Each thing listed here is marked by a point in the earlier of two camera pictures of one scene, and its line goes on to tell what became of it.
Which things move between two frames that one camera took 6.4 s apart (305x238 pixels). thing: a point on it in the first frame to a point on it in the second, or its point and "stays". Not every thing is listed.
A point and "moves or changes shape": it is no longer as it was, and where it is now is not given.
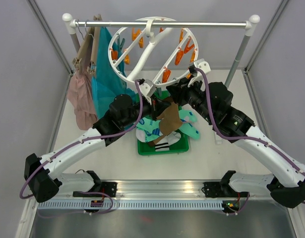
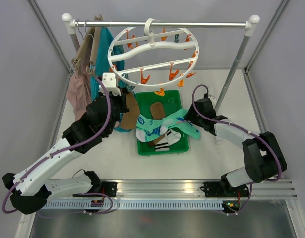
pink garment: (80, 94) stays
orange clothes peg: (166, 74) to (161, 92)
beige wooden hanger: (89, 52) stays
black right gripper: (179, 90) to (192, 119)
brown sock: (170, 119) moves or changes shape
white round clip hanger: (153, 45) moves or changes shape
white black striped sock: (163, 145) stays
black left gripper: (157, 106) to (122, 99)
